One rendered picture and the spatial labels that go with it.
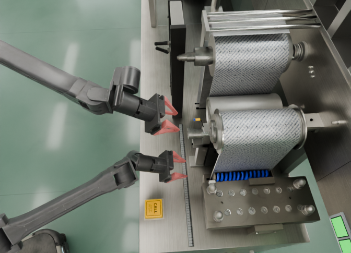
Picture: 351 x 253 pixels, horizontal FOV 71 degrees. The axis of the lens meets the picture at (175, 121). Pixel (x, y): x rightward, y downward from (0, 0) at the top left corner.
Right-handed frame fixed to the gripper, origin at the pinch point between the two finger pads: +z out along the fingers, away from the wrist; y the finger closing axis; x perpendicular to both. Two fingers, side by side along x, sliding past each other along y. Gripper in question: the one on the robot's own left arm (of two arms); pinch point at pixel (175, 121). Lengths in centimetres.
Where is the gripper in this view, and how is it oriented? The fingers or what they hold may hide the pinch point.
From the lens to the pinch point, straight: 75.1
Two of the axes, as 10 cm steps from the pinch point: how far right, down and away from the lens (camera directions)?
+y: 0.8, 8.5, -5.2
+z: 7.7, 2.8, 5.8
